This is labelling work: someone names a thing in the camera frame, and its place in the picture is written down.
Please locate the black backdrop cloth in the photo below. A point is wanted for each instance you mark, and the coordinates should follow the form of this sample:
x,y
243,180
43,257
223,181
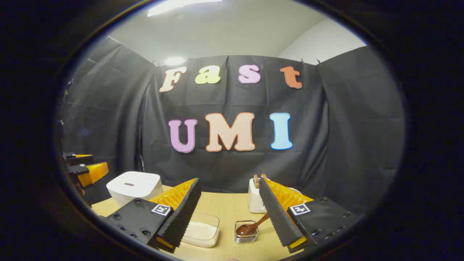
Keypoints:
x,y
344,127

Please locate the white toaster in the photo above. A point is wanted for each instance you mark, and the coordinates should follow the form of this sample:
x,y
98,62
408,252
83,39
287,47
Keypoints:
x,y
253,201

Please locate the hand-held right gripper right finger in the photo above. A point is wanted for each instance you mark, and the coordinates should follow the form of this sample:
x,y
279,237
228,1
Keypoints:
x,y
279,217

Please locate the clear plastic container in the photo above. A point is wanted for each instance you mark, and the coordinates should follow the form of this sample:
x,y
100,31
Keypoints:
x,y
206,219

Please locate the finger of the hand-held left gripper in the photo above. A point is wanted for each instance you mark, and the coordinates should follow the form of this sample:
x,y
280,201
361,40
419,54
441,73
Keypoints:
x,y
96,172
81,158

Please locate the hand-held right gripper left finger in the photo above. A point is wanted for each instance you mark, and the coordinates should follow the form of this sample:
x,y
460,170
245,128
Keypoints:
x,y
181,217

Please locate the white rice cooker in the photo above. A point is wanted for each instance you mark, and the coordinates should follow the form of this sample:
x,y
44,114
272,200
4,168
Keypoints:
x,y
134,190

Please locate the brown wooden spoon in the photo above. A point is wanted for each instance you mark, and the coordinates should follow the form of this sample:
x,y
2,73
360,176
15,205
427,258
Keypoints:
x,y
244,229

